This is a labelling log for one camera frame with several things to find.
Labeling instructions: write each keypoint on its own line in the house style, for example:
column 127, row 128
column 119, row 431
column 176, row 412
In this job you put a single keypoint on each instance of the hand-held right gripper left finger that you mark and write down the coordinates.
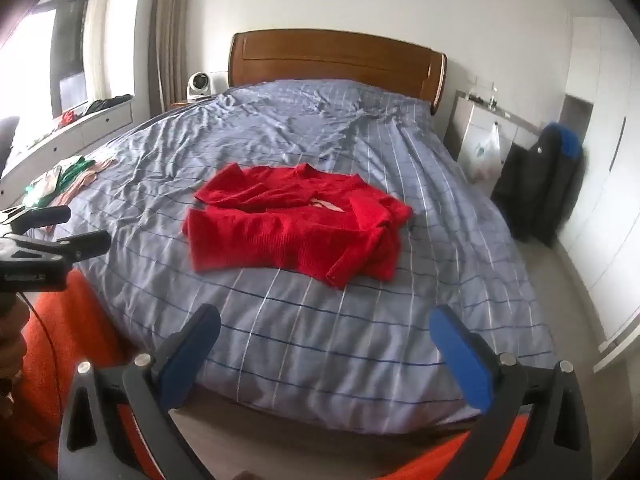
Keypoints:
column 192, row 355

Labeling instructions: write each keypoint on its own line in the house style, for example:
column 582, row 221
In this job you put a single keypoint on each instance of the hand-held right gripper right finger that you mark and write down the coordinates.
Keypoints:
column 462, row 360

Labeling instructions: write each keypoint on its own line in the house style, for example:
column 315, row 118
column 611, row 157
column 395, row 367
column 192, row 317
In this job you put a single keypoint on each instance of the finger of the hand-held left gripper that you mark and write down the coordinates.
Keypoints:
column 42, row 216
column 82, row 245

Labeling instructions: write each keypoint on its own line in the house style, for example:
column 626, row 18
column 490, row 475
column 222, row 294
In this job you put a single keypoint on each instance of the red knit sweater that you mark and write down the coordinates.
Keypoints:
column 280, row 230

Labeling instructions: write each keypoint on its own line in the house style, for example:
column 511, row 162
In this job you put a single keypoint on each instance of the dark clothes pile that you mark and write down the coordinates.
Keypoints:
column 107, row 103

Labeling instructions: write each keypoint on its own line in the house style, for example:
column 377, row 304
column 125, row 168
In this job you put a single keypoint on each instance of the person's left hand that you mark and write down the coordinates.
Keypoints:
column 11, row 345

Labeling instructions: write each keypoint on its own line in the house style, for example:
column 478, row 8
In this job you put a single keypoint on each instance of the orange clothing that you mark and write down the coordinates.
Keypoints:
column 55, row 320

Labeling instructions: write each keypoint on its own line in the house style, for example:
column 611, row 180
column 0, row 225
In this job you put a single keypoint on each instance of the green garment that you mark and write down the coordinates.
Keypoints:
column 75, row 167

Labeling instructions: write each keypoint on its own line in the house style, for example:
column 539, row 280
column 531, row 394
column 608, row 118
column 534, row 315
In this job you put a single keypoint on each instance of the pink garment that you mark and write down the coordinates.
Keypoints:
column 97, row 169

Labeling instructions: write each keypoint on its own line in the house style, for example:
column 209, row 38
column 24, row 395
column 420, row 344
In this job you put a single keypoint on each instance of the small red cloth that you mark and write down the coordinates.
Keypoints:
column 68, row 118

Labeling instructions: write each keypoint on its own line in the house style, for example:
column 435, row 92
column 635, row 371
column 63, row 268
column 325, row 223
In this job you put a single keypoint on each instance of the white window seat cabinet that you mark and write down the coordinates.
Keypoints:
column 95, row 126

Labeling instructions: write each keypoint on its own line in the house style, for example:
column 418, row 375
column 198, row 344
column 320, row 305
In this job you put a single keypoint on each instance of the bed with grey striped cover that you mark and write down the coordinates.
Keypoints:
column 300, row 325

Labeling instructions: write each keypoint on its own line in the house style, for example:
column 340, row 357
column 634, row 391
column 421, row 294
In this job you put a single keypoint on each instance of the black jacket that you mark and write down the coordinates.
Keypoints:
column 540, row 190

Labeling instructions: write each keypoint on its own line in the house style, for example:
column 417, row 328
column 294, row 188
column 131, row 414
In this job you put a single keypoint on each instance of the small white fan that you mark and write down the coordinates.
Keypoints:
column 198, row 84

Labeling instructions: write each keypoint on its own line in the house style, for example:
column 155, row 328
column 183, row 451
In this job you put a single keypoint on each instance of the white plastic bag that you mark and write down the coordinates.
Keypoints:
column 484, row 152

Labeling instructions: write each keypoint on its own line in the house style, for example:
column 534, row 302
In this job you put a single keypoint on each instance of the beige curtain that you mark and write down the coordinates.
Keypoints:
column 170, row 35

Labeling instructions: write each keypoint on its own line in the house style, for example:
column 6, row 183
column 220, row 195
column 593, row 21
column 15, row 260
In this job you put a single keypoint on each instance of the white dresser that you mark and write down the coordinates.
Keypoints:
column 475, row 120

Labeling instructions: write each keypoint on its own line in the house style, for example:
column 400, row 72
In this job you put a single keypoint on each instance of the white wardrobe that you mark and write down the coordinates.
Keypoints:
column 612, row 170

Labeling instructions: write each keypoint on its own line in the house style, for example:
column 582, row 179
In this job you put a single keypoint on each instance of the blue cloth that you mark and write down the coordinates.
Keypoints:
column 569, row 142

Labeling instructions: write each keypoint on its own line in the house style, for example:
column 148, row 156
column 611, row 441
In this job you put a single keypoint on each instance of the wooden headboard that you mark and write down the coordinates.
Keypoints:
column 325, row 57

